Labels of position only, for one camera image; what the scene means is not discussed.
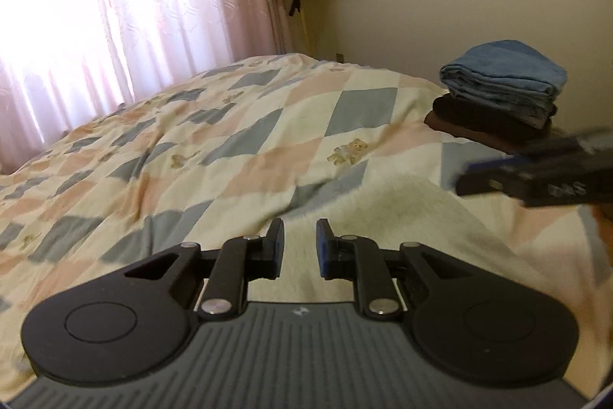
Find cream fleece vest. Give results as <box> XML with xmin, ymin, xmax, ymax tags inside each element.
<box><xmin>248</xmin><ymin>170</ymin><xmax>595</xmax><ymax>319</ymax></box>

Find checkered pastel quilt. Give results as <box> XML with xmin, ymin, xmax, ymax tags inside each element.
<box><xmin>1</xmin><ymin>54</ymin><xmax>612</xmax><ymax>399</ymax></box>

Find yellow coat stand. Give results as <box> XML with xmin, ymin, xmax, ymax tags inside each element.
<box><xmin>288</xmin><ymin>0</ymin><xmax>314</xmax><ymax>56</ymax></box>

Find folded black garment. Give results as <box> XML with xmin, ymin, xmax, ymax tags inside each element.
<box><xmin>432</xmin><ymin>94</ymin><xmax>558</xmax><ymax>143</ymax></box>

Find folded blue jeans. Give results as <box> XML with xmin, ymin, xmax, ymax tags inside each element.
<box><xmin>439</xmin><ymin>39</ymin><xmax>567</xmax><ymax>129</ymax></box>

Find folded brown garment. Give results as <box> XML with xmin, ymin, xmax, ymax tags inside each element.
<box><xmin>424</xmin><ymin>111</ymin><xmax>551</xmax><ymax>153</ymax></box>

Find pink sheer curtain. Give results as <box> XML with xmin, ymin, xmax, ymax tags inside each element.
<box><xmin>1</xmin><ymin>0</ymin><xmax>290</xmax><ymax>172</ymax></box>

